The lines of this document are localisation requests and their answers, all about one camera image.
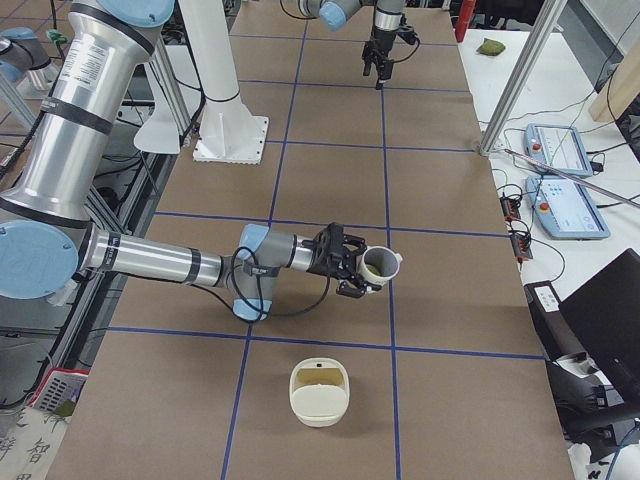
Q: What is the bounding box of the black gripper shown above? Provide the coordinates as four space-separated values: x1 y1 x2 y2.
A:
305 223 380 299
362 27 418 90

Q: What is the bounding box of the aluminium frame post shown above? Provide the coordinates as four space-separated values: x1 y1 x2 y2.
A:
478 0 568 157

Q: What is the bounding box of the teach pendant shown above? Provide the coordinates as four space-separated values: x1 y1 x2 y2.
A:
524 123 593 177
525 175 610 240

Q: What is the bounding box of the near teach pendant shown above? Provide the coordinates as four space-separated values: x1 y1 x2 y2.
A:
525 175 610 240

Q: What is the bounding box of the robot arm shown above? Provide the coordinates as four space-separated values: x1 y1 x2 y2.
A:
279 0 420 90
1 1 384 322

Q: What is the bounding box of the black laptop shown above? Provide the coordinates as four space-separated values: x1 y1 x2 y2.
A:
560 248 639 401

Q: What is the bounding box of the far teach pendant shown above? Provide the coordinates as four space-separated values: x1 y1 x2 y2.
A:
524 123 593 177

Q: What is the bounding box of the white mug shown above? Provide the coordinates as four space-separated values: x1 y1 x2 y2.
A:
358 246 403 287

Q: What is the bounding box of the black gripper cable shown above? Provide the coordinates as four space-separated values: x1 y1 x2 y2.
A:
232 245 334 324
387 22 421 65

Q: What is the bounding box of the metal reacher grabber stick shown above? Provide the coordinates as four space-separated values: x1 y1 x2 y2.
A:
502 148 639 208

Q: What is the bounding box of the green lemon slice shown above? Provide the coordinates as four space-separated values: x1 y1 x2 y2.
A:
366 264 381 276

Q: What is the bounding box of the green bean bag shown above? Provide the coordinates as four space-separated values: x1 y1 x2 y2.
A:
476 38 506 57

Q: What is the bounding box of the white plastic crate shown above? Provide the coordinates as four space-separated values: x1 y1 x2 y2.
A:
28 368 89 418

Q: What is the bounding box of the cream plastic basket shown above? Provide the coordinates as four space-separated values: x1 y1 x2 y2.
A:
289 357 350 428

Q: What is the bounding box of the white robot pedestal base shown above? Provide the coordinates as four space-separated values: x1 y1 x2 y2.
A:
179 0 269 165

